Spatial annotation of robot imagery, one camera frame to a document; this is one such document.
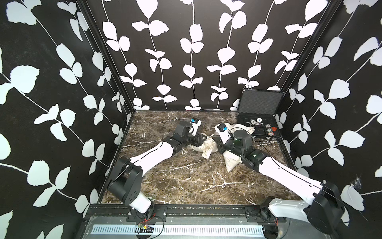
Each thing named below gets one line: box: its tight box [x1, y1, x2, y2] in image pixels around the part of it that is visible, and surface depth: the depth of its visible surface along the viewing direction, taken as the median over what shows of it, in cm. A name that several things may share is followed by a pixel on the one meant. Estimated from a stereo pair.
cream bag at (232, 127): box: [225, 122, 256, 135], surface depth 97 cm
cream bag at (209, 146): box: [191, 132, 218, 159], surface depth 81 cm
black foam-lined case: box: [236, 85, 285, 138], surface depth 112 cm
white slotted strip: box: [92, 224, 266, 236], surface depth 71 cm
